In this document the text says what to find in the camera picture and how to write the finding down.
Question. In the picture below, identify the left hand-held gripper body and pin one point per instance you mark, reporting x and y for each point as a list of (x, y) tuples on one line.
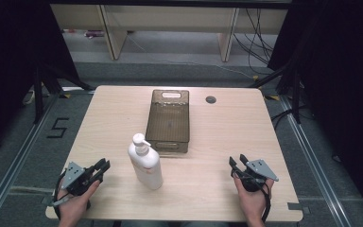
[(73, 175)]

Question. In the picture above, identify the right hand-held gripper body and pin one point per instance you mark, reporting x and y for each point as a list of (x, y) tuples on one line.
[(260, 168)]

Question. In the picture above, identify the white pump bottle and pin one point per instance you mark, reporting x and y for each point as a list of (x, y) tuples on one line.
[(146, 167)]

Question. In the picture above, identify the brown translucent plastic basket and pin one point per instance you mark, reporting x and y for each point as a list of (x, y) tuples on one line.
[(168, 126)]

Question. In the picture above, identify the person's left hand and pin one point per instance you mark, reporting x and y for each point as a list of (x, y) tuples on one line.
[(74, 206)]

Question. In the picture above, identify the person's right hand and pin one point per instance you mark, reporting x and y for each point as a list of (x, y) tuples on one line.
[(253, 203)]

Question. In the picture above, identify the round grey table grommet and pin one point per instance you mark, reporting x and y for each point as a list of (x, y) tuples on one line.
[(210, 99)]

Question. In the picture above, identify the black metal stand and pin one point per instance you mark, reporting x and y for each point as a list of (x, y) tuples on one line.
[(38, 94), (296, 94)]

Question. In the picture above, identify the black curtain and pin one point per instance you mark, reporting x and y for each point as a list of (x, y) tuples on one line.
[(343, 78), (9, 63)]

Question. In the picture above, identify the metal floor rail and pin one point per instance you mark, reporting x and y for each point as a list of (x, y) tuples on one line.
[(15, 160), (315, 160)]

